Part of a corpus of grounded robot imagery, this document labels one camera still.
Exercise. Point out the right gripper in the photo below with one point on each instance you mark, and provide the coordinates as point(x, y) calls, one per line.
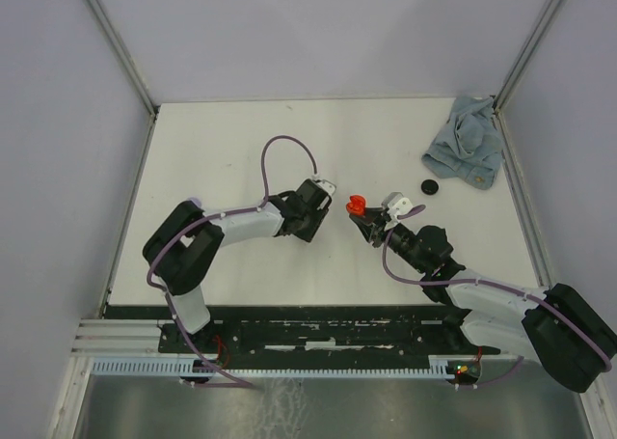
point(378, 227)

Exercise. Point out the blue denim cloth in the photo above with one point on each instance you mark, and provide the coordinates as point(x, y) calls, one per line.
point(467, 146)

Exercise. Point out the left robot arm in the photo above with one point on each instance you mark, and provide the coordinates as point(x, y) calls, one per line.
point(182, 249)

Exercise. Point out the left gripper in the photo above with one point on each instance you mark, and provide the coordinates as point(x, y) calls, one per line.
point(308, 233)

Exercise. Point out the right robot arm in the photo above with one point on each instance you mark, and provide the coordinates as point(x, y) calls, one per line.
point(554, 327)

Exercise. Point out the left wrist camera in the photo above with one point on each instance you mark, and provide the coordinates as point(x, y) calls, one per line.
point(325, 185)

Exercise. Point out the right aluminium frame post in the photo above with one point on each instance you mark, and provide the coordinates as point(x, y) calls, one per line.
point(546, 17)

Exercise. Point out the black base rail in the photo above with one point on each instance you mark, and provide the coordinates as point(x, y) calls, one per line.
point(328, 337)

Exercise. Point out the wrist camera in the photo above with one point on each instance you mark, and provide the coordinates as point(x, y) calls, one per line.
point(325, 185)
point(396, 205)

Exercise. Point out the aluminium frame post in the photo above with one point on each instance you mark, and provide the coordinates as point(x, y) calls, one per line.
point(546, 17)
point(121, 53)

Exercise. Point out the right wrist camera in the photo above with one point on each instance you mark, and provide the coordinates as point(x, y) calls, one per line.
point(396, 205)

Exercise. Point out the left aluminium frame post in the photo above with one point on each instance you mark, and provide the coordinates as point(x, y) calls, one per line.
point(121, 53)

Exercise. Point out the black earbud charging case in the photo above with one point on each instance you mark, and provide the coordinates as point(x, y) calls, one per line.
point(429, 187)

